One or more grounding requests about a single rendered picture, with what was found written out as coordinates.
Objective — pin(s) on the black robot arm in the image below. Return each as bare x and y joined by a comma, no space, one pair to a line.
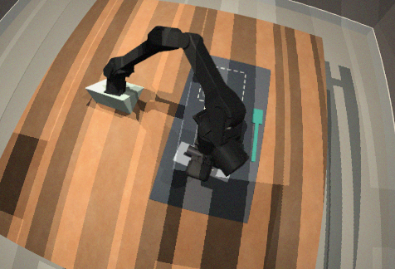
223,107

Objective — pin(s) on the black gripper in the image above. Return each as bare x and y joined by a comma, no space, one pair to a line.
200,168

